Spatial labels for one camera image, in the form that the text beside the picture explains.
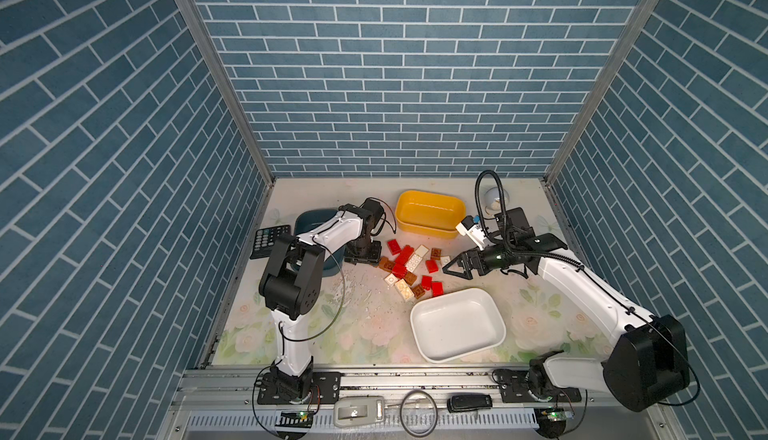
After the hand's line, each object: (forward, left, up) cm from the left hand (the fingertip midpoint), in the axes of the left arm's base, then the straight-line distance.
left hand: (374, 263), depth 93 cm
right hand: (-9, -23, +14) cm, 28 cm away
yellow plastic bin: (+22, -19, -2) cm, 29 cm away
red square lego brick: (0, -19, -3) cm, 19 cm away
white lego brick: (+3, -14, -1) cm, 14 cm away
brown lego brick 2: (0, -4, -1) cm, 4 cm away
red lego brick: (+7, -6, -2) cm, 10 cm away
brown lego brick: (+5, -20, -2) cm, 21 cm away
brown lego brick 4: (-9, -14, -1) cm, 16 cm away
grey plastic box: (-39, +4, 0) cm, 39 cm away
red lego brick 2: (-6, -16, -2) cm, 17 cm away
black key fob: (-36, -25, -8) cm, 45 cm away
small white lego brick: (-4, -5, -3) cm, 7 cm away
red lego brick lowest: (-7, -20, -2) cm, 21 cm away
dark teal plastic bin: (+16, +24, +1) cm, 29 cm away
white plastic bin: (-18, -25, -3) cm, 31 cm away
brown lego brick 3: (-4, -11, -1) cm, 12 cm away
